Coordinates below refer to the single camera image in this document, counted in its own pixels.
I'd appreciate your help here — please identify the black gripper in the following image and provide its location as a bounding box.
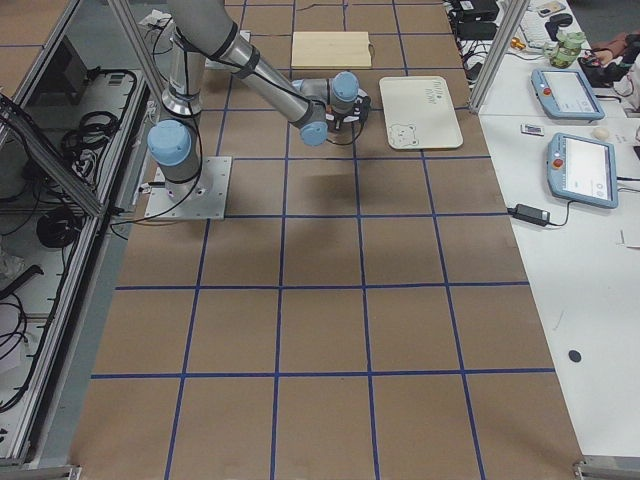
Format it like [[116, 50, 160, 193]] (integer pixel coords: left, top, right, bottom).
[[326, 97, 371, 131]]

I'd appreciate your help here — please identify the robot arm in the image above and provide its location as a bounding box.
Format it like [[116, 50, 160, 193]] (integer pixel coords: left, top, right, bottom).
[[161, 1, 371, 146]]

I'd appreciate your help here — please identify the cream bear tray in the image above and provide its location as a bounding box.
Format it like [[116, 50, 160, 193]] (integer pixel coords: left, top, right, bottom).
[[379, 76, 463, 150]]

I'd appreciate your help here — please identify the wooden cutting board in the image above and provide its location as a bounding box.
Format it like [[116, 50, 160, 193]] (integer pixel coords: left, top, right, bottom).
[[291, 31, 372, 70]]

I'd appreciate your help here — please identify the small printed card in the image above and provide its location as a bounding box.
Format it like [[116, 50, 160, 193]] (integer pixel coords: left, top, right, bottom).
[[520, 124, 545, 137]]

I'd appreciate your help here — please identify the white keyboard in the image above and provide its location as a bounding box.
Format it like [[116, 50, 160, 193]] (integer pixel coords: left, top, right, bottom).
[[519, 11, 550, 49]]

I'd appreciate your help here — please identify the black power adapter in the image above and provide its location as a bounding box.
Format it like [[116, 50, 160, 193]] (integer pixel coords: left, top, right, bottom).
[[507, 203, 550, 227]]

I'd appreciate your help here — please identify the upper blue teach pendant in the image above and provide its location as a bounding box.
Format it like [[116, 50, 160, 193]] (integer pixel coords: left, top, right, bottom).
[[530, 69, 605, 121]]

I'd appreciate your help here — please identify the blue teach pendant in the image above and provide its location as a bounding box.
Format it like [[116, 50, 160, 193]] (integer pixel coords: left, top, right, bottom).
[[530, 69, 605, 121], [546, 133, 619, 209]]

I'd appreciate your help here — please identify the lower blue teach pendant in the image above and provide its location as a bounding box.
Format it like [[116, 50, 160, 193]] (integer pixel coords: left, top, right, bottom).
[[546, 133, 619, 209]]

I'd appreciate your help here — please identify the small white ball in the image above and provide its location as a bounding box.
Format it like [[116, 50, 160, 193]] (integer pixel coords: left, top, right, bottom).
[[591, 127, 610, 141]]

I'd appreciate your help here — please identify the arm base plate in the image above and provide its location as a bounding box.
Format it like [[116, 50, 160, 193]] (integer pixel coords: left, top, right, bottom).
[[144, 156, 232, 221]]

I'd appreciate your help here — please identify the aluminium frame post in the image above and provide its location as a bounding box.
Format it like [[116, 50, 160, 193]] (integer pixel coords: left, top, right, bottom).
[[468, 0, 530, 114]]

